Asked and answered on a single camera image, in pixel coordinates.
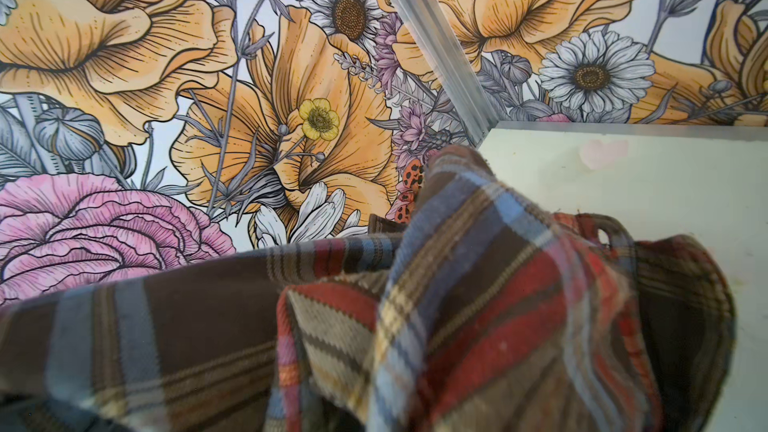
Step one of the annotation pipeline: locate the red plaid flannel shirt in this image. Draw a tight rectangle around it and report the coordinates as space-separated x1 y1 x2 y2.
1 146 736 431

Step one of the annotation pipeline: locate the left aluminium corner post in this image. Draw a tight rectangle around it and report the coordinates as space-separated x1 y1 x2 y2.
392 0 498 147

